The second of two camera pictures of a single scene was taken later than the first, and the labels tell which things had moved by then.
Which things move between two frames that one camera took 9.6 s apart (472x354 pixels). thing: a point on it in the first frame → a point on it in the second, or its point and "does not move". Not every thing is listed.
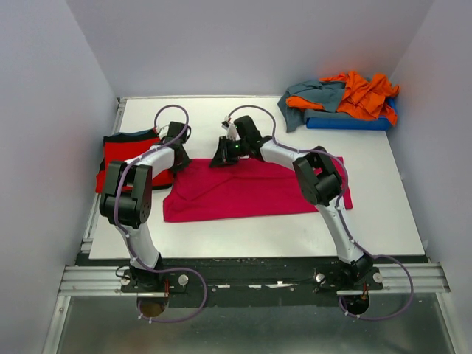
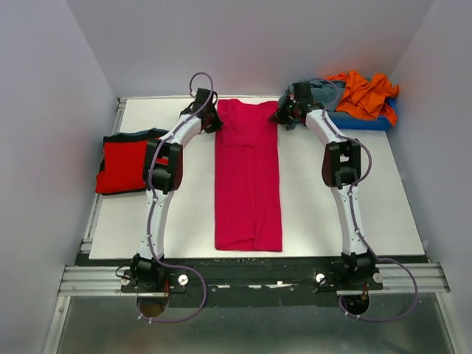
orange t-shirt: x=364 y=97 does not move
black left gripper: x=184 y=164 → x=215 y=125
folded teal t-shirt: x=136 y=133 does not move
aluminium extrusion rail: x=414 y=279 does not move
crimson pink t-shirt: x=258 y=187 → x=247 y=181
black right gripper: x=221 y=157 → x=278 y=116
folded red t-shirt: x=121 y=150 does not move
